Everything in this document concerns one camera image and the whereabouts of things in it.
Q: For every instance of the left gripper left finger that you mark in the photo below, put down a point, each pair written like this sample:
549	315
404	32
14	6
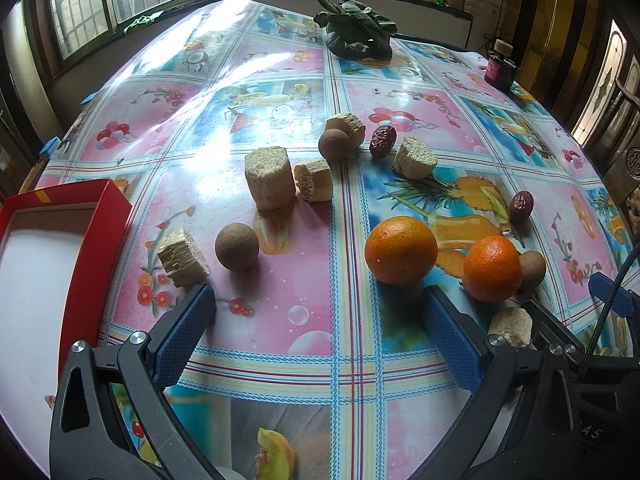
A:
176	334

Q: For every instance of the brown longan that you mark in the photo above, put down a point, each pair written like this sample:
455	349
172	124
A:
333	145
534	268
237	247

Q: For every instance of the red jujube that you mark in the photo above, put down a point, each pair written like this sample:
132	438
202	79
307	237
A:
382	141
520	207

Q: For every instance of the tall corn cob piece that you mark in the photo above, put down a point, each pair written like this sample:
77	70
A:
269	177

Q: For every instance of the floral plastic tablecloth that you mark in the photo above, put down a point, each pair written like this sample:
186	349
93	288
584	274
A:
306	342

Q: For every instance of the pale corn cob piece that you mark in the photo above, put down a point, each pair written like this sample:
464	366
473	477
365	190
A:
514	324

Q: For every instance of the green cloth on sill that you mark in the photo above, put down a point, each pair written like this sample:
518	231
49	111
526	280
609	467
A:
142	21

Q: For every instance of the red shallow box tray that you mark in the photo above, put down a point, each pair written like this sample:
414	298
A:
58	248

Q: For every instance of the round corn cob slice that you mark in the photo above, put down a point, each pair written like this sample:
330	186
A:
414	159

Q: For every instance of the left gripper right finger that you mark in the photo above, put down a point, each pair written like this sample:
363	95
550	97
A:
457	337

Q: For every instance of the large orange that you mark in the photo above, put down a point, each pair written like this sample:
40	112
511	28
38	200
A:
400	251

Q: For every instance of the small corn cob chunk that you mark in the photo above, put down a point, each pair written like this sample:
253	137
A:
313	179

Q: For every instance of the dark bottle pink label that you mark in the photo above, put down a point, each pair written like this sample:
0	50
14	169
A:
501	70

